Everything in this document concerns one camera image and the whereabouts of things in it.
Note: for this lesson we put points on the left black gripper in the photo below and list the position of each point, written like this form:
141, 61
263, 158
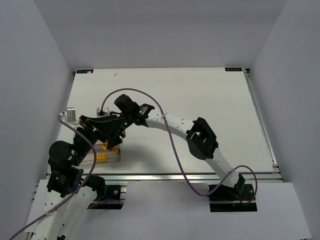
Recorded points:
81, 135

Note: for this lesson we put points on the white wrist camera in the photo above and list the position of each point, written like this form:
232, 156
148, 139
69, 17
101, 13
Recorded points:
102, 110
68, 117

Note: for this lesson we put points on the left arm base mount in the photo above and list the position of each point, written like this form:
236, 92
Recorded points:
108, 195

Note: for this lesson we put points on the orange lego brick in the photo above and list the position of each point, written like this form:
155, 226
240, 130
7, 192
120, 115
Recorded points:
102, 157

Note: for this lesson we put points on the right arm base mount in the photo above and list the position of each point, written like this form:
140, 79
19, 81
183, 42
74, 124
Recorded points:
224, 201

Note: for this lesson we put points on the aluminium table front rail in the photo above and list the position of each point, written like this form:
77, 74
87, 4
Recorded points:
274, 176

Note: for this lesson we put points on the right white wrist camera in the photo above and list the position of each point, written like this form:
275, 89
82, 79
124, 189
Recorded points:
102, 110

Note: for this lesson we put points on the blue corner label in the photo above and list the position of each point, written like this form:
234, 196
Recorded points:
233, 69
84, 71

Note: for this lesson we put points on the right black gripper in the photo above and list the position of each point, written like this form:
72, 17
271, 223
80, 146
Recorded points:
119, 127

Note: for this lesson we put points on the right blue corner label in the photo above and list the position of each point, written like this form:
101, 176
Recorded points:
233, 69

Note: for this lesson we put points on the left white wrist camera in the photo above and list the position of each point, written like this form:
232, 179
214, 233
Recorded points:
68, 117

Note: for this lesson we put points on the clear container near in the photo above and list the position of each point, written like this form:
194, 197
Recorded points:
112, 157

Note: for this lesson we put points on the yellow round lego piece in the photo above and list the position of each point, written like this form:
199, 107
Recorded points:
106, 148

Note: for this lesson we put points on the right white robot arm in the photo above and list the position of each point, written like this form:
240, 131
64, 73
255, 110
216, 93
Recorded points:
201, 140

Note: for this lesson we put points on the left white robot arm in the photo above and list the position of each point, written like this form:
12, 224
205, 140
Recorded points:
72, 186

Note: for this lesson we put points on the left blue corner label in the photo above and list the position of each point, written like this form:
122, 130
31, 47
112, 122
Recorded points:
84, 71

